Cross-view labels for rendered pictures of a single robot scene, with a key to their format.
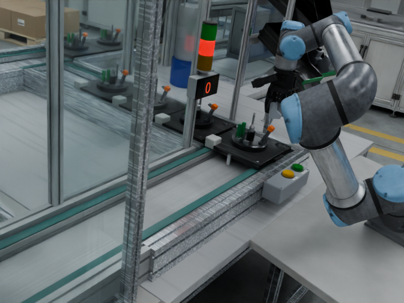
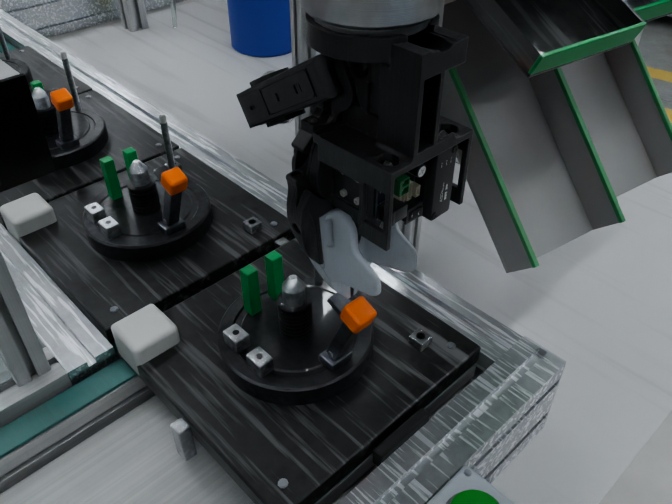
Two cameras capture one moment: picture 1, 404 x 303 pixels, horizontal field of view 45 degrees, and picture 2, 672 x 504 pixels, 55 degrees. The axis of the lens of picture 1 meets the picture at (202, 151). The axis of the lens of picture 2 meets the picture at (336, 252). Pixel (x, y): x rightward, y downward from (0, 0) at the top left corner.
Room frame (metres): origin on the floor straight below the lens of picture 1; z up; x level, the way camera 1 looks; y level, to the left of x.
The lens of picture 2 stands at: (1.28, -0.29, 1.41)
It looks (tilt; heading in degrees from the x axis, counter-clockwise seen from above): 39 degrees down; 13
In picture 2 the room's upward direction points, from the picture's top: straight up
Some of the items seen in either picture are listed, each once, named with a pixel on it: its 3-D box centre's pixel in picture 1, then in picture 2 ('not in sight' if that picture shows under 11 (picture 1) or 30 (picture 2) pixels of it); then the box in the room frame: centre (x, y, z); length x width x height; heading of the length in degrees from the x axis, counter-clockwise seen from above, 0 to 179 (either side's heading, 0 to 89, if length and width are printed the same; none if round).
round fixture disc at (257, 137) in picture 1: (249, 141); (296, 335); (1.66, -0.17, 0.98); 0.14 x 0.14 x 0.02
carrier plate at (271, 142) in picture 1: (248, 146); (297, 349); (1.66, -0.17, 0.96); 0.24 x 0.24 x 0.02; 56
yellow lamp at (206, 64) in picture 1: (204, 61); not in sight; (1.57, 0.03, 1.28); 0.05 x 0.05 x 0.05
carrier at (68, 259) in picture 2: (196, 112); (142, 191); (1.80, 0.04, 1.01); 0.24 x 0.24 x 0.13; 56
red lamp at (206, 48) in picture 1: (207, 46); not in sight; (1.57, 0.03, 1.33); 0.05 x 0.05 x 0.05
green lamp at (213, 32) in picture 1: (208, 31); not in sight; (1.57, 0.03, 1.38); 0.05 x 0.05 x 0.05
